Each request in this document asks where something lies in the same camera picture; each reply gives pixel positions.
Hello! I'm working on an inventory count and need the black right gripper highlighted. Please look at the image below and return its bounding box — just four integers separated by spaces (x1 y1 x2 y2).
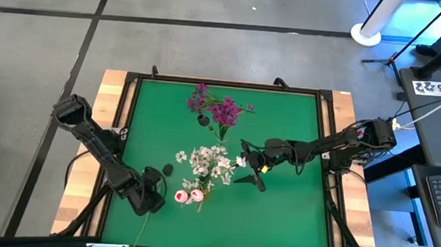
233 136 297 195

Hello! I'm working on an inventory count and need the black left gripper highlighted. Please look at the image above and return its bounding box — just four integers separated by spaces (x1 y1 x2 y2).
120 165 168 218

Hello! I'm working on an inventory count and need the dark purple artificial tulip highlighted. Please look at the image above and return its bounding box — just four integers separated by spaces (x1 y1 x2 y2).
196 113 217 132
133 161 175 247

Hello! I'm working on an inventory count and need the pink artificial tulip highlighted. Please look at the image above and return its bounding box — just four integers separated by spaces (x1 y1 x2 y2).
190 188 205 204
174 189 189 204

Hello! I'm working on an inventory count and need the white artificial flower bunch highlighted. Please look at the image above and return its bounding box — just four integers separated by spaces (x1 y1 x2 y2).
187 142 249 188
172 149 216 196

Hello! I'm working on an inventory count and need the yellow embossed glass vase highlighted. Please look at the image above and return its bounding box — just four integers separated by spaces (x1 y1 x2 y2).
189 183 215 214

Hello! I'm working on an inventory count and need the purple artificial flower bunch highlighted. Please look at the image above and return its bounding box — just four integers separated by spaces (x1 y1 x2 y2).
206 95 257 131
186 81 224 115

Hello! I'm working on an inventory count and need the clear glass vase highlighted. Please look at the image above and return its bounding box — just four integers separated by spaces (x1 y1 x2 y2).
215 125 231 144

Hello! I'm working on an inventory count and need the green table mat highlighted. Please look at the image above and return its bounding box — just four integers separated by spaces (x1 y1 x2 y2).
101 75 342 247

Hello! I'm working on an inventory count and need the blue desk leg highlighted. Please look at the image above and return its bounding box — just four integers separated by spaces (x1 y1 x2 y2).
398 167 435 247

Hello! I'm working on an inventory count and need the black tripod stand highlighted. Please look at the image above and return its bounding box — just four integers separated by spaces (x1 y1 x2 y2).
359 0 441 92

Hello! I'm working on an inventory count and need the black desk with keyboard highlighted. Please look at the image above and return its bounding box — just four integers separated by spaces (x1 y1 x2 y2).
405 163 441 247

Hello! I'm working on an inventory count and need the white pole with round base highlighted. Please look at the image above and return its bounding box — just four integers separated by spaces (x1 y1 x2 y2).
349 0 408 50

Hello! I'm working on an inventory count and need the white printed label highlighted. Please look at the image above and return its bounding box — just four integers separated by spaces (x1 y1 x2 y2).
411 78 441 98

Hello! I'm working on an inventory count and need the black table frame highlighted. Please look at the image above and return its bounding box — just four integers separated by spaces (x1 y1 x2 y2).
95 70 349 247

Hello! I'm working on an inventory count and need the white cable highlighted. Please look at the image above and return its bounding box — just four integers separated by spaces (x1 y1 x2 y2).
390 81 441 134

